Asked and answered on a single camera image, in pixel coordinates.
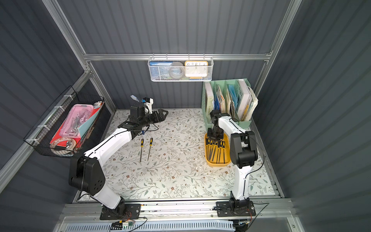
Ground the file tool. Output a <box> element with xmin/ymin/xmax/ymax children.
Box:
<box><xmin>147</xmin><ymin>137</ymin><xmax>153</xmax><ymax>161</ymax></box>
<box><xmin>139</xmin><ymin>138</ymin><xmax>144</xmax><ymax>163</ymax></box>

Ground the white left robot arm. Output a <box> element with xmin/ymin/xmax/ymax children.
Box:
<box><xmin>69</xmin><ymin>105</ymin><xmax>169</xmax><ymax>210</ymax></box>

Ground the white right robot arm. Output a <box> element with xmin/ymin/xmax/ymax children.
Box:
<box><xmin>208</xmin><ymin>110</ymin><xmax>258</xmax><ymax>210</ymax></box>

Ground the yellow plastic storage tray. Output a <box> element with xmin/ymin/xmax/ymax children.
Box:
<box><xmin>204</xmin><ymin>134</ymin><xmax>231</xmax><ymax>167</ymax></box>

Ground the green file organizer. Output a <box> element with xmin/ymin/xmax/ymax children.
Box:
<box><xmin>202</xmin><ymin>79</ymin><xmax>251</xmax><ymax>129</ymax></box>

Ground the blue box in mesh basket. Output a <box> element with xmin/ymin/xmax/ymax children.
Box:
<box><xmin>148</xmin><ymin>61</ymin><xmax>173</xmax><ymax>81</ymax></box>

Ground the pink plastic tool case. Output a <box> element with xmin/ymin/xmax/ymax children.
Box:
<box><xmin>59</xmin><ymin>104</ymin><xmax>94</xmax><ymax>138</ymax></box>

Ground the white book in organizer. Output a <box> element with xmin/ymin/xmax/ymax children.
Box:
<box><xmin>237</xmin><ymin>79</ymin><xmax>259</xmax><ymax>121</ymax></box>

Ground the grey tape roll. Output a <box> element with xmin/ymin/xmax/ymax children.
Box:
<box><xmin>169</xmin><ymin>61</ymin><xmax>185</xmax><ymax>80</ymax></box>

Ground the yellow white clock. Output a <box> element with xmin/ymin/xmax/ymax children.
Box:
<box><xmin>184</xmin><ymin>61</ymin><xmax>209</xmax><ymax>78</ymax></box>

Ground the red folder in basket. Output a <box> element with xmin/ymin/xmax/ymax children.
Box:
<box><xmin>49</xmin><ymin>101</ymin><xmax>104</xmax><ymax>155</ymax></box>

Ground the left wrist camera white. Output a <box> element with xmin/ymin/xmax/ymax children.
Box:
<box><xmin>142</xmin><ymin>97</ymin><xmax>154</xmax><ymax>114</ymax></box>

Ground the white mesh wall basket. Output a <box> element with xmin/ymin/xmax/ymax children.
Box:
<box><xmin>147</xmin><ymin>57</ymin><xmax>214</xmax><ymax>82</ymax></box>

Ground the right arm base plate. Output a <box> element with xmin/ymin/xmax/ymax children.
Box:
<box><xmin>213</xmin><ymin>199</ymin><xmax>256</xmax><ymax>218</ymax></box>

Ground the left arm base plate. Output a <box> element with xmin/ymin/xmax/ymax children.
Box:
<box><xmin>100</xmin><ymin>204</ymin><xmax>142</xmax><ymax>220</ymax></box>

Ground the black wire wall basket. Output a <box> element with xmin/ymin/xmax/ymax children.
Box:
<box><xmin>24</xmin><ymin>87</ymin><xmax>105</xmax><ymax>158</ymax></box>

